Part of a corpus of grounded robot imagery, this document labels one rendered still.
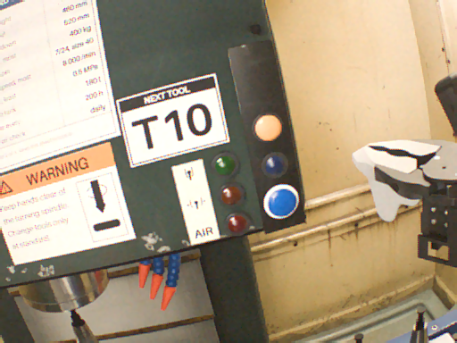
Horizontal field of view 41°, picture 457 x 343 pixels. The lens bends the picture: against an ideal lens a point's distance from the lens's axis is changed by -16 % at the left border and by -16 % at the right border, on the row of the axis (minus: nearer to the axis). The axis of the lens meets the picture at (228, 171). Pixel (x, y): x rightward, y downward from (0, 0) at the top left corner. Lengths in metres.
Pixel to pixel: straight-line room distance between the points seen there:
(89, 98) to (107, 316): 0.91
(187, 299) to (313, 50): 0.72
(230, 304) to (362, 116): 0.65
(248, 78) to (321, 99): 1.16
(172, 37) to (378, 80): 1.27
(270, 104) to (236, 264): 0.87
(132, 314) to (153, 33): 0.95
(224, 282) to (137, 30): 0.97
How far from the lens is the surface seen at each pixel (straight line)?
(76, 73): 0.66
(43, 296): 0.91
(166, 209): 0.71
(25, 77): 0.67
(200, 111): 0.68
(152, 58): 0.66
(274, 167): 0.71
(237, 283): 1.56
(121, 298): 1.49
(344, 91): 1.85
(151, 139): 0.68
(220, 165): 0.70
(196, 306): 1.52
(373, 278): 2.13
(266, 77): 0.69
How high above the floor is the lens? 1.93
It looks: 22 degrees down
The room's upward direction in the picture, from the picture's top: 12 degrees counter-clockwise
